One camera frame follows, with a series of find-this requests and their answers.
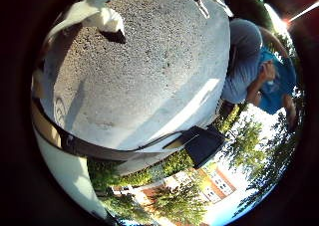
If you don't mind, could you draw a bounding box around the black box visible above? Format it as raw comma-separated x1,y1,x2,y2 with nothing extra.
183,125,227,169

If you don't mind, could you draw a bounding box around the person in blue shirt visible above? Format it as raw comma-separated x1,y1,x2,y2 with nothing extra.
220,18,298,130

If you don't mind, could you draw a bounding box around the red brick building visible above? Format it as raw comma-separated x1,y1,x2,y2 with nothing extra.
109,165,237,207

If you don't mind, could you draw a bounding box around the black white cable bundle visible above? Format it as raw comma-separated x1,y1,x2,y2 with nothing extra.
178,0,233,20

